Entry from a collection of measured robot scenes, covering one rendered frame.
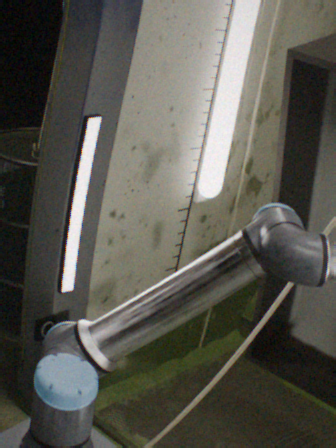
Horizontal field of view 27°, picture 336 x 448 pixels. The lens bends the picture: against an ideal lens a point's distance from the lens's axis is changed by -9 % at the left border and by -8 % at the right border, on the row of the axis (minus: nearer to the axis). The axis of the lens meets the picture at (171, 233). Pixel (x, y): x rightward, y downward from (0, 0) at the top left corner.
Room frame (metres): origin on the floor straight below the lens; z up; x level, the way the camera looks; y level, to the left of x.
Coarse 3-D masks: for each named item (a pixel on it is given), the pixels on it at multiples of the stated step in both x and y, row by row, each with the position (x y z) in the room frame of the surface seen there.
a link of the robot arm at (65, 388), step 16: (48, 368) 1.32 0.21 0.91; (64, 368) 1.33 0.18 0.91; (80, 368) 1.35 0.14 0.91; (48, 384) 1.26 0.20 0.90; (64, 384) 1.27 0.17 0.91; (80, 384) 1.29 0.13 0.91; (96, 384) 1.31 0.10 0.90; (32, 400) 1.31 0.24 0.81; (48, 400) 1.25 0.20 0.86; (64, 400) 1.25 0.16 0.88; (80, 400) 1.26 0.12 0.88; (32, 416) 1.28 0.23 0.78; (48, 416) 1.25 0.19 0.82; (64, 416) 1.25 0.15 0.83; (80, 416) 1.27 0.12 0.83; (32, 432) 1.27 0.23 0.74; (48, 432) 1.25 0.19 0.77; (64, 432) 1.25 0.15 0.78; (80, 432) 1.27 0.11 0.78
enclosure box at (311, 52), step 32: (288, 64) 2.09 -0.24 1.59; (320, 64) 2.02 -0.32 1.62; (288, 96) 2.10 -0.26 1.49; (320, 96) 2.32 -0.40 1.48; (288, 128) 2.18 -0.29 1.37; (320, 128) 2.37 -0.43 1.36; (288, 160) 2.22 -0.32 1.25; (320, 160) 2.42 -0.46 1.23; (288, 192) 2.26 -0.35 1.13; (320, 192) 2.47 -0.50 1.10; (320, 224) 2.47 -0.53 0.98; (320, 288) 2.48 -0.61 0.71; (256, 320) 2.25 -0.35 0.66; (288, 320) 2.52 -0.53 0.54; (320, 320) 2.49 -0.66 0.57; (256, 352) 2.33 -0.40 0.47; (288, 352) 2.34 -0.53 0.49; (320, 352) 2.34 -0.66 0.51; (320, 384) 2.16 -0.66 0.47
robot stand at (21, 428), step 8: (24, 424) 1.41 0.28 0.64; (8, 432) 1.38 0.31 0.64; (16, 432) 1.38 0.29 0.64; (24, 432) 1.39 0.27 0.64; (96, 432) 1.45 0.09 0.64; (0, 440) 1.34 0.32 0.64; (8, 440) 1.35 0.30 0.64; (16, 440) 1.35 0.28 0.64; (96, 440) 1.41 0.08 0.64; (104, 440) 1.42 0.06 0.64
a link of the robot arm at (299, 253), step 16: (288, 224) 1.46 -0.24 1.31; (272, 240) 1.43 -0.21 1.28; (288, 240) 1.41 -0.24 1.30; (304, 240) 1.40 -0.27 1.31; (320, 240) 1.40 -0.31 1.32; (272, 256) 1.41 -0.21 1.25; (288, 256) 1.39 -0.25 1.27; (304, 256) 1.37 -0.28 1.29; (320, 256) 1.37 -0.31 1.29; (288, 272) 1.38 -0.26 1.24; (304, 272) 1.36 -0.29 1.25; (320, 272) 1.36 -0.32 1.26
